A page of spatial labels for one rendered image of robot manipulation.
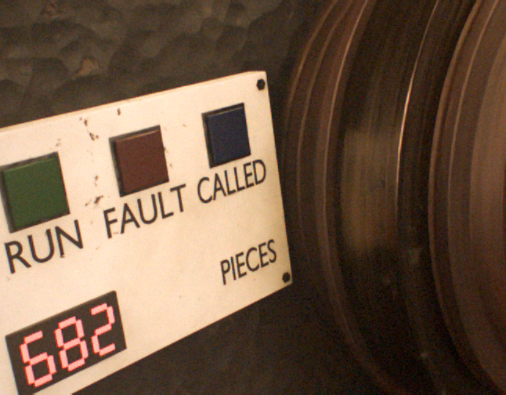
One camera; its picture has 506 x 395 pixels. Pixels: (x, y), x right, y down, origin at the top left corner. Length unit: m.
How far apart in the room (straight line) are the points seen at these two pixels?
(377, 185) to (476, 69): 0.10
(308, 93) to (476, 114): 0.15
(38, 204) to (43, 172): 0.02
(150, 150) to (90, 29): 0.09
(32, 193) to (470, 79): 0.30
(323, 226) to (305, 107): 0.11
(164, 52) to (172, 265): 0.16
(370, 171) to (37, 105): 0.23
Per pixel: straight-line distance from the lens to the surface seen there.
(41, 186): 0.49
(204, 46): 0.59
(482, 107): 0.56
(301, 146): 0.62
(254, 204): 0.60
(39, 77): 0.51
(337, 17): 0.66
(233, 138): 0.57
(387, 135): 0.53
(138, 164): 0.52
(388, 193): 0.52
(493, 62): 0.57
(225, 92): 0.57
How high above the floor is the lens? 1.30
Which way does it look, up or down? 15 degrees down
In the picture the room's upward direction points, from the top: 8 degrees counter-clockwise
